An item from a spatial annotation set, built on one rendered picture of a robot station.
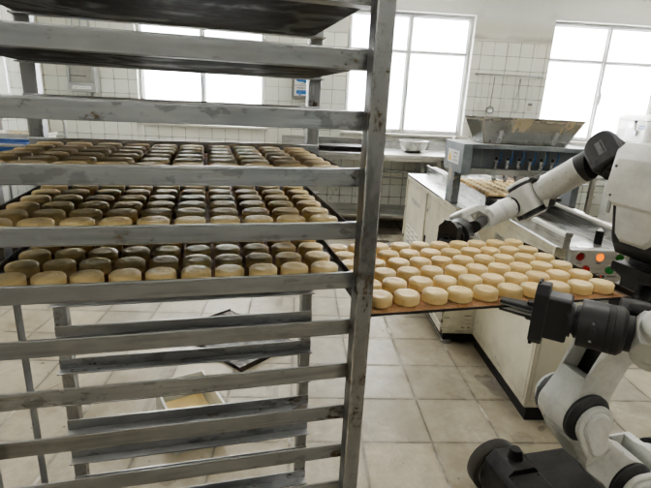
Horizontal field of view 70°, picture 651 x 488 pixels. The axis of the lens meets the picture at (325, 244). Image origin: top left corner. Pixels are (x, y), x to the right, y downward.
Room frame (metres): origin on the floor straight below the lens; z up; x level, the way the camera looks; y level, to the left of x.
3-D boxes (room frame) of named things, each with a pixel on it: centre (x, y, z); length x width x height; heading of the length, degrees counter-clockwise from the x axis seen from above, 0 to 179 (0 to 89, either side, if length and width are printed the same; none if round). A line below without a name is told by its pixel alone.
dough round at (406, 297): (0.83, -0.16, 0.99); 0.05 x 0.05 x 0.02
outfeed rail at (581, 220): (2.76, -1.19, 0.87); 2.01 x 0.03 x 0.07; 3
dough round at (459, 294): (0.86, -0.27, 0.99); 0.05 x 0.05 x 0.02
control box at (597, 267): (1.78, -1.09, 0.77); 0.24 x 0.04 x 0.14; 93
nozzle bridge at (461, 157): (2.65, -1.05, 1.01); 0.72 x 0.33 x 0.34; 93
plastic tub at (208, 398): (1.66, 0.54, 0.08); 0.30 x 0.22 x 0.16; 33
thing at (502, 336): (2.14, -1.07, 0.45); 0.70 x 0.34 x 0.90; 3
